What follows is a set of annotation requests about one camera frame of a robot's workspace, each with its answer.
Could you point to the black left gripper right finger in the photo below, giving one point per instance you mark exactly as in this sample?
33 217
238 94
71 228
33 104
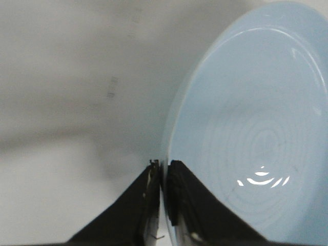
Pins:
197 216

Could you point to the light blue round plate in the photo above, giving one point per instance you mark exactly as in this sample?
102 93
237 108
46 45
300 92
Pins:
252 122

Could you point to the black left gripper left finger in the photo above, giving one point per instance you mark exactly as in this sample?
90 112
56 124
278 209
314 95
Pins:
132 218

